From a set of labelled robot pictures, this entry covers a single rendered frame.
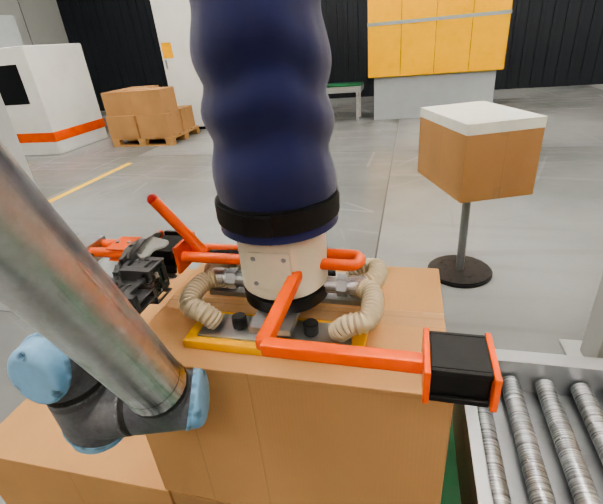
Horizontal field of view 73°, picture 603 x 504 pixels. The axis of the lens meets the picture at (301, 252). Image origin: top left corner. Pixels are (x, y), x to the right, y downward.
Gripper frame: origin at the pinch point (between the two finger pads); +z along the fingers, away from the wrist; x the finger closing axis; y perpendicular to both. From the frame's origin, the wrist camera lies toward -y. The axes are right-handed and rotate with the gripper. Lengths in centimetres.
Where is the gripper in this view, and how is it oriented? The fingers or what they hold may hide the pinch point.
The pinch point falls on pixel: (158, 250)
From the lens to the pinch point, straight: 92.4
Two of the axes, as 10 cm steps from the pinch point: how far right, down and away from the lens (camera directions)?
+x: -0.8, -8.8, -4.7
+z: 2.3, -4.8, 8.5
